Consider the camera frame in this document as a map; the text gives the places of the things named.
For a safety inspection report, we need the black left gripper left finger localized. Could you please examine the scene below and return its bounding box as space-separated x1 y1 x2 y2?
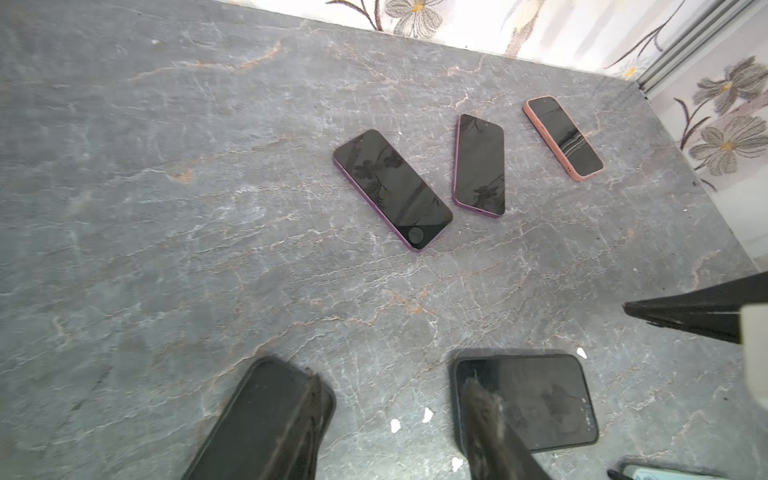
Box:
260 373 324 479

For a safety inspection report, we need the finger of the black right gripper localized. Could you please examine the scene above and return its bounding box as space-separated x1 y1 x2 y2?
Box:
622 272 767 344

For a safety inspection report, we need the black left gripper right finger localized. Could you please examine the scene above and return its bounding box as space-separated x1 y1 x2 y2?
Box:
460 378 550 479

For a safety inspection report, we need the black phone case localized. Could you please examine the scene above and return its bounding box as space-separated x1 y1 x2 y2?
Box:
183 356 336 479
449 351 601 457

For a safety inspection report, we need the black phone blue edge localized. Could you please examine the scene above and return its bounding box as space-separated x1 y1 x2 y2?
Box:
522 95 607 183

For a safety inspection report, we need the light blue phone case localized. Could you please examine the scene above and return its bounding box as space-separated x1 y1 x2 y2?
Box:
607 464 728 480

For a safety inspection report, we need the black phone purple edge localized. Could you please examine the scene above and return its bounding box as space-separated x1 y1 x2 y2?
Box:
333 129 453 251

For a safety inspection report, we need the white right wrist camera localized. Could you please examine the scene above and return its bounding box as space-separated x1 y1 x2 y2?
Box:
740 303 768 410

